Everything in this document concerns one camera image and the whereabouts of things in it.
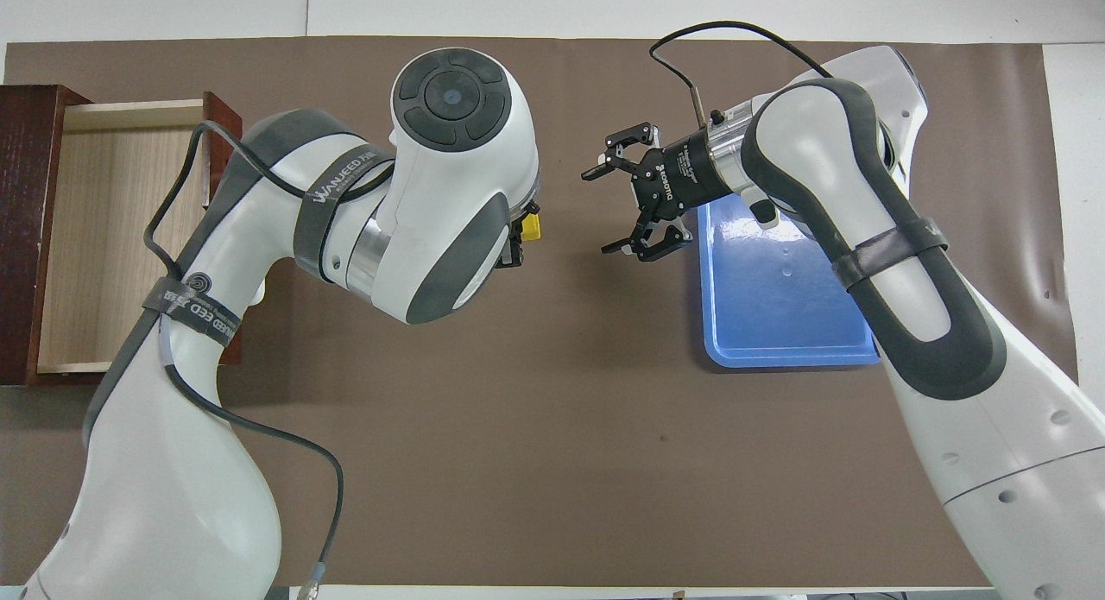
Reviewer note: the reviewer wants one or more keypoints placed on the blue plastic tray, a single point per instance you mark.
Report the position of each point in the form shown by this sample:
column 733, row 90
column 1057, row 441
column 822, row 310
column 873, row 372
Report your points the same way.
column 777, row 315

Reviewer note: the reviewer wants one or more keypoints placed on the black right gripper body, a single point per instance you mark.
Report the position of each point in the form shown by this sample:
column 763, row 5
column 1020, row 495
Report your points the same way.
column 682, row 173

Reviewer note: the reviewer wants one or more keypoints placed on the yellow cube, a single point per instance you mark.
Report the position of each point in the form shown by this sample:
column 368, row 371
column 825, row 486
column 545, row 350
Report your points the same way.
column 531, row 228

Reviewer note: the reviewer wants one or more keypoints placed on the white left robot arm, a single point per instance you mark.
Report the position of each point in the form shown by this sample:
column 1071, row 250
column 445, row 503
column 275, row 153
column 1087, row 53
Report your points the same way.
column 173, row 496

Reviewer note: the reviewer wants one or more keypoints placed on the brown table mat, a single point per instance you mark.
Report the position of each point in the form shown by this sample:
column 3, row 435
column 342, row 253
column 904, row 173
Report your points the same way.
column 561, row 410

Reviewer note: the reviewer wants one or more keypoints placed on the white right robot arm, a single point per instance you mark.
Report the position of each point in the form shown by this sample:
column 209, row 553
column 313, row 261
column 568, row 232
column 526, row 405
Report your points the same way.
column 993, row 462

